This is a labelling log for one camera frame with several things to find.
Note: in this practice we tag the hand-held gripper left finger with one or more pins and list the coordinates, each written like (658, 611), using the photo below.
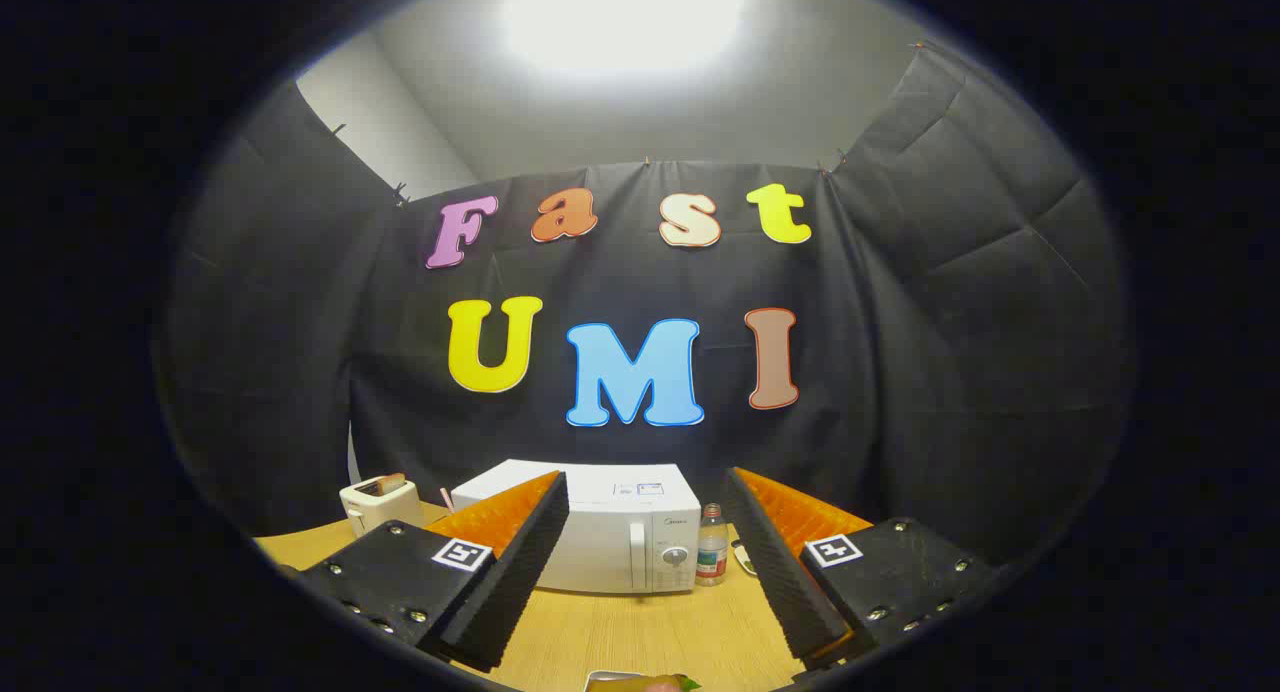
(520, 562)

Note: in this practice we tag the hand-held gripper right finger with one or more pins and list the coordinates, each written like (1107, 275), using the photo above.
(780, 572)

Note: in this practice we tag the white microwave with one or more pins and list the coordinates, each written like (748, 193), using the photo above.
(610, 532)

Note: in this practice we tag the white divided dish of beans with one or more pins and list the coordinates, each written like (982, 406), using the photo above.
(745, 560)

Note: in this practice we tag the clear plastic bottle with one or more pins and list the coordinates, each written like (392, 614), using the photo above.
(711, 552)

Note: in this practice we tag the white toaster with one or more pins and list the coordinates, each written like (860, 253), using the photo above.
(385, 507)

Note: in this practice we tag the toasted bread slice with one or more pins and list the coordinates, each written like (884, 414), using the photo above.
(382, 484)

